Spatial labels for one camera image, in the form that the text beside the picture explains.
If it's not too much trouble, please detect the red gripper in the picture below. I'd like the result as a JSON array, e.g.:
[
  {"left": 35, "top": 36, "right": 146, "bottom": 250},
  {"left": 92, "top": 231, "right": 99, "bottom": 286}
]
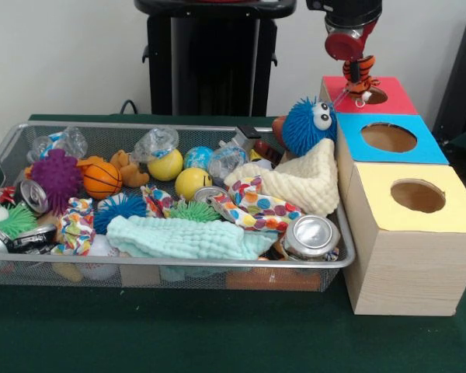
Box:
[{"left": 324, "top": 21, "right": 378, "bottom": 85}]

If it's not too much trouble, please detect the small tiger plush toy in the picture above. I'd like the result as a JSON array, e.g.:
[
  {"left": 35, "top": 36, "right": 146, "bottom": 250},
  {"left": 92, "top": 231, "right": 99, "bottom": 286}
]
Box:
[{"left": 341, "top": 54, "right": 381, "bottom": 109}]

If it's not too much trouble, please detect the cream knit cloth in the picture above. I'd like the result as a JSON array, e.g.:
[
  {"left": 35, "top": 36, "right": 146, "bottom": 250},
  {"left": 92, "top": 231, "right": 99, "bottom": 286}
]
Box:
[{"left": 224, "top": 138, "right": 339, "bottom": 218}]

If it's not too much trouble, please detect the polka dot cloth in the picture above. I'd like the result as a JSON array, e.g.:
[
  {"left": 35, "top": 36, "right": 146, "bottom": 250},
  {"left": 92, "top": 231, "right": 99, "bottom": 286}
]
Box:
[{"left": 207, "top": 175, "right": 304, "bottom": 233}]

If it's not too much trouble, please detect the wooden box with three holes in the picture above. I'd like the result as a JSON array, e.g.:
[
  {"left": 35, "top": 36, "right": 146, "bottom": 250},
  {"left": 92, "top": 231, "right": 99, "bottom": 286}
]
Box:
[{"left": 314, "top": 75, "right": 466, "bottom": 316}]

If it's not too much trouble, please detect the shallow silver mesh bin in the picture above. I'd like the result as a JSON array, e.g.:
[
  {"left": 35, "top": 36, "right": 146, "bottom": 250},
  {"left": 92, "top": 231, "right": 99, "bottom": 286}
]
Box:
[{"left": 0, "top": 120, "right": 356, "bottom": 292}]

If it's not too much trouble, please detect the black upright board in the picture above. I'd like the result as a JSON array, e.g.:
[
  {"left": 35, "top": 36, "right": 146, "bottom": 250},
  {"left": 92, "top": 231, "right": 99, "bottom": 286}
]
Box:
[{"left": 431, "top": 6, "right": 466, "bottom": 135}]

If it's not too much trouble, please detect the silver drink can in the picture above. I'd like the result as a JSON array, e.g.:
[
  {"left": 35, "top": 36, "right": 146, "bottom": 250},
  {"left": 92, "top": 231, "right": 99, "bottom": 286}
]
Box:
[{"left": 281, "top": 214, "right": 341, "bottom": 261}]

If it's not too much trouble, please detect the yellow smiley ball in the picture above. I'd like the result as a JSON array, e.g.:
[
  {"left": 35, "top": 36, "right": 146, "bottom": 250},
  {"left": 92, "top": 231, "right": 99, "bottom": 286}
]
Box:
[{"left": 174, "top": 167, "right": 214, "bottom": 202}]

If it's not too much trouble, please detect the mint green cloth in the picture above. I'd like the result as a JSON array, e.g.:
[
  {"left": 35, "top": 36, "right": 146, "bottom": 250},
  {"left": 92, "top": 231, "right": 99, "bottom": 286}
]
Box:
[{"left": 106, "top": 215, "right": 276, "bottom": 261}]

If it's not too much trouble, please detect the orange toy basketball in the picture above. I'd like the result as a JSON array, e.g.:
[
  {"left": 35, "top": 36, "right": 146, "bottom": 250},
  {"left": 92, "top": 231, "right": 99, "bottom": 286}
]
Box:
[{"left": 83, "top": 161, "right": 123, "bottom": 200}]

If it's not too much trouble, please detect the purple spiky ball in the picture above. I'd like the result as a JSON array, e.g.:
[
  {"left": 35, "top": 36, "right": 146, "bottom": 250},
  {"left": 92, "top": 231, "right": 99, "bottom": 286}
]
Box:
[{"left": 30, "top": 149, "right": 85, "bottom": 214}]

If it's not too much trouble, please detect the green fuzzy toy with eyes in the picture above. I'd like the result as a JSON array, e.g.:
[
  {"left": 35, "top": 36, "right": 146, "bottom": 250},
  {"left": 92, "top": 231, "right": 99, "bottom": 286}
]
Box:
[{"left": 0, "top": 204, "right": 38, "bottom": 240}]

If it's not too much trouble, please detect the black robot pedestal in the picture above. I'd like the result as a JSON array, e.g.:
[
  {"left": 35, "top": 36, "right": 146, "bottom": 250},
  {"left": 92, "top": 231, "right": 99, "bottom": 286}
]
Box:
[{"left": 134, "top": 0, "right": 298, "bottom": 117}]

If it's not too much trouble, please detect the black cable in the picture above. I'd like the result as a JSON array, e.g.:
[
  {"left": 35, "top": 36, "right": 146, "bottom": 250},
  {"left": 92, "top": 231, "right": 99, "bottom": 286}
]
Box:
[{"left": 119, "top": 99, "right": 141, "bottom": 115}]

